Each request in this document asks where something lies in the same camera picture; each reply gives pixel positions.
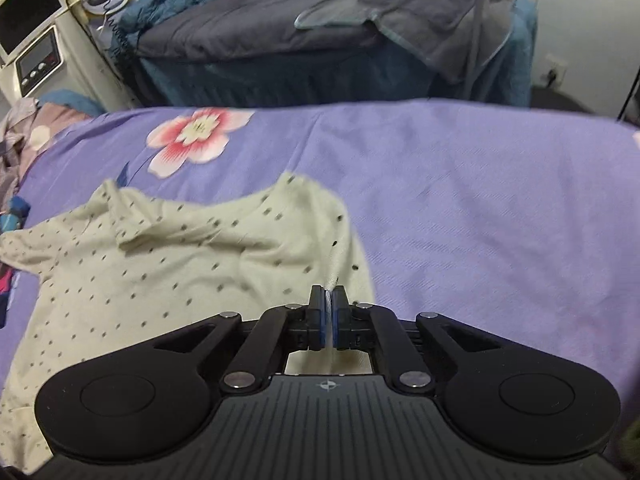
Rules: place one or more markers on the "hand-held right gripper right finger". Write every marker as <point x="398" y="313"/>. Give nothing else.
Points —
<point x="341" y="320"/>

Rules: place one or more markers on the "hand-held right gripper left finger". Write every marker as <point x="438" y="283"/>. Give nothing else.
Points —
<point x="324" y="320"/>

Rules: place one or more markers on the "cream polka dot garment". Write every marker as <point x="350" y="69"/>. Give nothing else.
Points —
<point x="150" y="270"/>

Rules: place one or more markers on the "purple floral bedsheet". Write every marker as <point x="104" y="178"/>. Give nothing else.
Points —
<point x="475" y="210"/>

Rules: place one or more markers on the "dark grey bed cover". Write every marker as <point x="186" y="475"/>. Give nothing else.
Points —
<point x="225" y="30"/>

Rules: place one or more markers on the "grey blanket with light trim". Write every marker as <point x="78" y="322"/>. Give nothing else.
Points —
<point x="425" y="15"/>

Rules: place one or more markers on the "blue pillow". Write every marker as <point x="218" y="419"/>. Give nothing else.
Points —
<point x="67" y="101"/>

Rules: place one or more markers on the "pinkish floral cloth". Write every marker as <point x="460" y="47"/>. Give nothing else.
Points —
<point x="30" y="140"/>

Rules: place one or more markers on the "white machine with control panel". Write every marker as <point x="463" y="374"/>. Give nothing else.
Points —
<point x="40" y="60"/>

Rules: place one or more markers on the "white wall outlet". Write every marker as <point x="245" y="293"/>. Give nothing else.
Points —
<point x="555" y="70"/>

